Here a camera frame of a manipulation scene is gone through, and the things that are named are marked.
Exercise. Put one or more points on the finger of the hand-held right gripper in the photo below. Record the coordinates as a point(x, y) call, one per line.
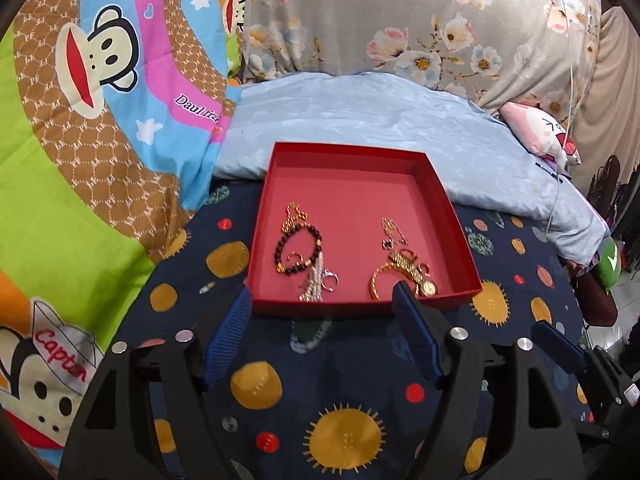
point(557, 345)

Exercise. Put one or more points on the green cushion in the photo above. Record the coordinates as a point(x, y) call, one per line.
point(610, 265)

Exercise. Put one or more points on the dark maroon cloth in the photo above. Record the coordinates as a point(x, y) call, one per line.
point(597, 295)

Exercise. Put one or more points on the gold bangle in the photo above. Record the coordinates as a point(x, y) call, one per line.
point(377, 280)

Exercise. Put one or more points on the dark metal chair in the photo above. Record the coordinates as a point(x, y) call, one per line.
point(612, 190)

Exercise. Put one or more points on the navy planet print bed sheet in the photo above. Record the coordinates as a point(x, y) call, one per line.
point(310, 355)

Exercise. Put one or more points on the colourful cartoon monkey blanket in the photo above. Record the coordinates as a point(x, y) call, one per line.
point(100, 135)

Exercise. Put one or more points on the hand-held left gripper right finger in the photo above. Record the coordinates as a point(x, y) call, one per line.
point(415, 330)

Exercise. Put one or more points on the gold wristwatch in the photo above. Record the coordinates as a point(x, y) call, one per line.
point(415, 267)

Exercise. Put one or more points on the red cardboard box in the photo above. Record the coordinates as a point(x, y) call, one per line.
point(345, 185)

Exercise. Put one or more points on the light blue blanket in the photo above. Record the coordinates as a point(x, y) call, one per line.
point(360, 110)

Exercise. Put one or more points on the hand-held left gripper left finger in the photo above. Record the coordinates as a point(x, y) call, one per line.
point(225, 332)

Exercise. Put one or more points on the grey floral pillow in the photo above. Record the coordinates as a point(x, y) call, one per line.
point(400, 15)

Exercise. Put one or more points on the beige curtain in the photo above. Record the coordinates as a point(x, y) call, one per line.
point(612, 100)

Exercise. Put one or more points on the pink plush pillow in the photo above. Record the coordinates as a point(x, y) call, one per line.
point(535, 127)

